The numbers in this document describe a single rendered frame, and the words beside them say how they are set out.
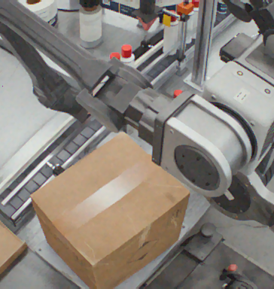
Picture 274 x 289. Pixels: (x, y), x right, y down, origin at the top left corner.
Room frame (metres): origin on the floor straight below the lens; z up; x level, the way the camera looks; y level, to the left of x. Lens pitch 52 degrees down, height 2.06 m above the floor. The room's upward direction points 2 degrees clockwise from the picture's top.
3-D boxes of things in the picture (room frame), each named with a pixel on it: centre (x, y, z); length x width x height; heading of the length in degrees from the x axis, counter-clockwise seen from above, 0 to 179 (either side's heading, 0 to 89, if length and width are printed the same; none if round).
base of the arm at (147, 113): (0.52, -0.03, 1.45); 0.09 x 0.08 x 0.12; 141
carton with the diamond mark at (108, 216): (0.57, 0.06, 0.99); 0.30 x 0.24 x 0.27; 133
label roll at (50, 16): (1.56, 0.46, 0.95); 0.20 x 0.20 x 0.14
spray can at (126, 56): (1.13, 0.04, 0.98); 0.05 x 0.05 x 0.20
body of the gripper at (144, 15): (1.33, -0.02, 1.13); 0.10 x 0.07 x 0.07; 144
